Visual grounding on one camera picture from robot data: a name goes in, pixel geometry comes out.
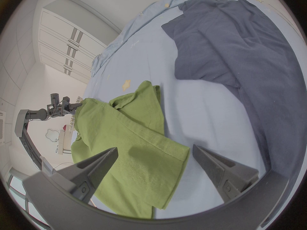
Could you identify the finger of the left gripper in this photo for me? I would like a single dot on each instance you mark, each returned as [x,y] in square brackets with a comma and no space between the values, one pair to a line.
[75,105]

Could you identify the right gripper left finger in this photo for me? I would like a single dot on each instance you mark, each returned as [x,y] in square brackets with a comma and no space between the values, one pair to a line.
[96,171]

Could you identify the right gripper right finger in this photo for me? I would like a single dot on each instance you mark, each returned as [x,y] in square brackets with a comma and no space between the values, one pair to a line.
[220,174]

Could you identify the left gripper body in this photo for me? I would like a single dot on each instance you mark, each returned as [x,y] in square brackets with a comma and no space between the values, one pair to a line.
[66,109]

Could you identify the green shorts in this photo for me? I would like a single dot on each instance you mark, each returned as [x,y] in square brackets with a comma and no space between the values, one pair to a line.
[144,152]

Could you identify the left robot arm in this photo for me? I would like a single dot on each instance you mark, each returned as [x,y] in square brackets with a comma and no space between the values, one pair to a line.
[21,123]

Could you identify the bed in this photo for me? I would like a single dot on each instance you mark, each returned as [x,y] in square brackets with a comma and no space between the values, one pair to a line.
[203,116]

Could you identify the dark blue garment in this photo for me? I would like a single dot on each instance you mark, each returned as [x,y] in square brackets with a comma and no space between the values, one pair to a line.
[239,56]

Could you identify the white wardrobe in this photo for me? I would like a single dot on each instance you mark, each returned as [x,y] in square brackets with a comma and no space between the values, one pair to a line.
[55,44]

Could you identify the pale blue quilt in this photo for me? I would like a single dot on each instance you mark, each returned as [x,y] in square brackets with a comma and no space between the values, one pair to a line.
[115,47]

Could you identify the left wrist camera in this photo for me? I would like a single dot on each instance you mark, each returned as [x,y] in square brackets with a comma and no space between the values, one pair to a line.
[54,98]

